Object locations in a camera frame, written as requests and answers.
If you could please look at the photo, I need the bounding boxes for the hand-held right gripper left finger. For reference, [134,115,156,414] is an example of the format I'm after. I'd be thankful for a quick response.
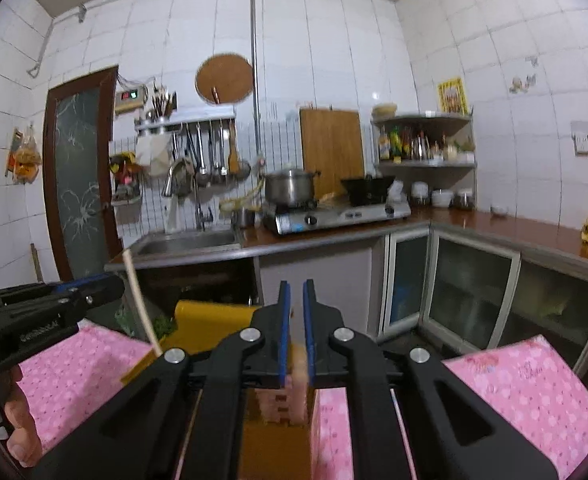
[29,280,295,480]

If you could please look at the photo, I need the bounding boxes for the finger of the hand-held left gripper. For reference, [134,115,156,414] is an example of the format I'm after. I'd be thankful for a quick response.
[49,275,126,295]
[0,285,126,326]

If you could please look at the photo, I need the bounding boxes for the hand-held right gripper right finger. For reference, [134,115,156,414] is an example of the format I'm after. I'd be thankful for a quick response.
[302,279,560,480]

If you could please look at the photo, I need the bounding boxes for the light wooden utensil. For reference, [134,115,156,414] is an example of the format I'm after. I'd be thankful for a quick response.
[288,344,310,423]

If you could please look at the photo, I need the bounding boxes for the wooden chopstick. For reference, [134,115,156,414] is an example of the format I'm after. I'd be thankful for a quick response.
[123,251,163,357]

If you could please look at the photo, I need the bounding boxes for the gold utensil holder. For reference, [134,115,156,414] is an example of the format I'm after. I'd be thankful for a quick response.
[119,300,321,480]

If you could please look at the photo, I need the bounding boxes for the cutlery cup with utensils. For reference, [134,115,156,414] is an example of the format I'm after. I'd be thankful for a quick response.
[146,84,178,122]

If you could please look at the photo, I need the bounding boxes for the person's left hand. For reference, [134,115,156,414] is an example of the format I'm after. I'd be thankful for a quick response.
[3,364,43,465]

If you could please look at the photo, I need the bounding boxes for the pink printed tablecloth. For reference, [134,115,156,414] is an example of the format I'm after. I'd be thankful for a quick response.
[4,322,588,480]

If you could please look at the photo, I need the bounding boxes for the green leafy vegetables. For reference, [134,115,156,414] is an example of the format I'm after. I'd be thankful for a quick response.
[115,309,177,342]

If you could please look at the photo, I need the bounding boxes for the brown frosted glass door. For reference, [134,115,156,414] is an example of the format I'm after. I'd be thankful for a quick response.
[42,66,125,281]

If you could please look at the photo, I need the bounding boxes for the stainless steel sink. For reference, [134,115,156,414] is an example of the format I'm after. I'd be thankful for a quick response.
[105,227,245,267]

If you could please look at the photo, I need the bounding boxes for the steel gas stove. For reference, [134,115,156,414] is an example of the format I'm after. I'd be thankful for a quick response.
[262,199,413,236]

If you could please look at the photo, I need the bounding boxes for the small steel pot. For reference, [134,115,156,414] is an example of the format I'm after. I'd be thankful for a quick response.
[231,207,256,230]

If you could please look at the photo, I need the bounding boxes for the hanging bag with oranges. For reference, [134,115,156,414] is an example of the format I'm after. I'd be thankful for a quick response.
[5,124,43,184]

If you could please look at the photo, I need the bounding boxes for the steel faucet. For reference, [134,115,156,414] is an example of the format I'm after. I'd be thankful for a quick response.
[193,175,216,232]

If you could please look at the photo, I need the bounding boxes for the metal strainer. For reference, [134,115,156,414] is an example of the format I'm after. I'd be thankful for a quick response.
[163,157,196,197]

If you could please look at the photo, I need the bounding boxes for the white plastic bag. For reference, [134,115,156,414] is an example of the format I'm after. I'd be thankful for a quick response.
[136,135,173,177]

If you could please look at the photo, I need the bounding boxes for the large steel pot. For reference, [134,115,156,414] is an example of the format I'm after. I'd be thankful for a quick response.
[262,168,321,206]

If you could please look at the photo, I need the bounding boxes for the black wok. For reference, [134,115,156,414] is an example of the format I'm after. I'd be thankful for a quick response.
[340,173,396,207]

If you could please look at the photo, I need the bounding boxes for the steel ladle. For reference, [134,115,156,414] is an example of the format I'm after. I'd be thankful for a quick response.
[194,124,211,187]

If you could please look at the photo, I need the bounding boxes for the glass door kitchen cabinet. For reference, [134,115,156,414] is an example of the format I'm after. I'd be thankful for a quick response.
[380,224,588,378]

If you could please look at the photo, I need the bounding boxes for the hanging ladles row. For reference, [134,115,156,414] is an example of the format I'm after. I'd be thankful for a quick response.
[211,122,228,183]

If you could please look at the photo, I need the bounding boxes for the wooden spatula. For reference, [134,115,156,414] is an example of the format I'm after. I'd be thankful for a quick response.
[227,120,241,174]

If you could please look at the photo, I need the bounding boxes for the wooden cutting board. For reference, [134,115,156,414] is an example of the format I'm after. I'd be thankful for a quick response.
[299,108,366,194]

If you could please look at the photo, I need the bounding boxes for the grey corner shelf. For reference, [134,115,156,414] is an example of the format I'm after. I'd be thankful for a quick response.
[371,112,478,209]

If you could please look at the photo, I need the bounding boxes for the row of condiment bottles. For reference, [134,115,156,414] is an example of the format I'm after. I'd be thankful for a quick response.
[377,126,475,163]

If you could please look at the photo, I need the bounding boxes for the round woven board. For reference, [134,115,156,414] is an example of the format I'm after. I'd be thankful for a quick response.
[195,53,254,105]

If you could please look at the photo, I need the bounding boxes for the vertical metal pipe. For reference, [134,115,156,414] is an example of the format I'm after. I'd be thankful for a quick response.
[248,0,263,161]

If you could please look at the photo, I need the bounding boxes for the wall basket with items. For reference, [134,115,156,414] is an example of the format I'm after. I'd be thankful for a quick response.
[108,151,143,207]

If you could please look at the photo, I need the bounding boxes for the yellow hose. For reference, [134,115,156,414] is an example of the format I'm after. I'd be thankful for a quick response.
[218,179,266,212]

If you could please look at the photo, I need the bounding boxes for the beige wall controller box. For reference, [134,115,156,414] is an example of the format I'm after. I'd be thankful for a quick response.
[114,86,149,115]

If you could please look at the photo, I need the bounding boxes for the metal wall utensil rack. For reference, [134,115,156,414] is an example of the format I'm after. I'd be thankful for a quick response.
[134,105,237,136]

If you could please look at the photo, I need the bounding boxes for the white wall conduit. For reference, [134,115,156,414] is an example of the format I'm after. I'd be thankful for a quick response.
[26,4,88,79]

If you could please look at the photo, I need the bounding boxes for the yellow wall poster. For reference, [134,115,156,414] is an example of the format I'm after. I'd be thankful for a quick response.
[436,77,469,116]

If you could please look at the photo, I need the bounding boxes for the wall sticker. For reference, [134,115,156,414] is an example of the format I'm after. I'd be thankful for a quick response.
[508,73,538,94]

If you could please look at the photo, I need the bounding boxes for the white wall socket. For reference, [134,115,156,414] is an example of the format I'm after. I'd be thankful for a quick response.
[570,120,588,155]

